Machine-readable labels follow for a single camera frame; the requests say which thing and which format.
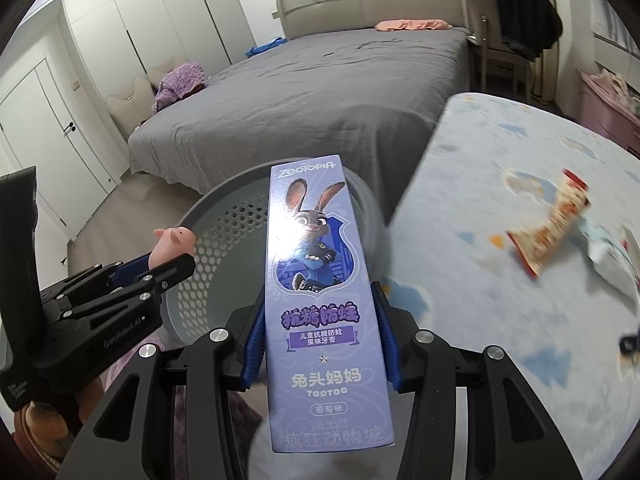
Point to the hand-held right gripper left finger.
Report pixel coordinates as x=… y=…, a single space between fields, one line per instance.
x=252 y=345

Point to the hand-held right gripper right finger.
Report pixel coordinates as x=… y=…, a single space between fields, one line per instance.
x=387 y=340

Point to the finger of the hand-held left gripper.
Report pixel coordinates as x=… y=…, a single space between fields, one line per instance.
x=165 y=272
x=132 y=267

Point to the pink pig toy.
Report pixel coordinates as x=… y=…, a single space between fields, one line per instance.
x=175 y=242

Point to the grey perforated waste basket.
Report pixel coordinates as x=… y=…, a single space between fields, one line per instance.
x=220 y=240

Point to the purple toothpaste box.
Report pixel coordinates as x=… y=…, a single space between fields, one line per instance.
x=320 y=260

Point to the person's left hand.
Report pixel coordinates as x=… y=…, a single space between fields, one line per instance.
x=47 y=422

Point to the white door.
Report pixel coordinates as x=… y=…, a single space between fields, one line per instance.
x=50 y=150

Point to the beige armchair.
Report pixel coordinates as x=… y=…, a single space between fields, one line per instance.
x=125 y=105

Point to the purple knitted blanket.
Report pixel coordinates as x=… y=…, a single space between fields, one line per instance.
x=180 y=82

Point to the red and beige snack wrapper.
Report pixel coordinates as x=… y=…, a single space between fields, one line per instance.
x=550 y=225

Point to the grey bed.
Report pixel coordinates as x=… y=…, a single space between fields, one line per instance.
x=300 y=100

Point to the white and teal packet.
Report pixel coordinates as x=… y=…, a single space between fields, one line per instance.
x=610 y=260

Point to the blue cloth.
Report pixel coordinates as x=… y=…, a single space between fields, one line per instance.
x=260 y=50

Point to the white wardrobe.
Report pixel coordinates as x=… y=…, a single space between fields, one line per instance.
x=150 y=10

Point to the pink storage box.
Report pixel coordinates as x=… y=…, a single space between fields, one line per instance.
x=600 y=110

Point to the pink cloth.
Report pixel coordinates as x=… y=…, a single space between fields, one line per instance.
x=410 y=25

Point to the beige wooden chair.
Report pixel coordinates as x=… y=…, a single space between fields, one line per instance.
x=480 y=10

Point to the pile of light clothes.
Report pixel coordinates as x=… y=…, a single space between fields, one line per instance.
x=617 y=85

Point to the black jacket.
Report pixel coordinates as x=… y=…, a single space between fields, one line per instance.
x=520 y=10

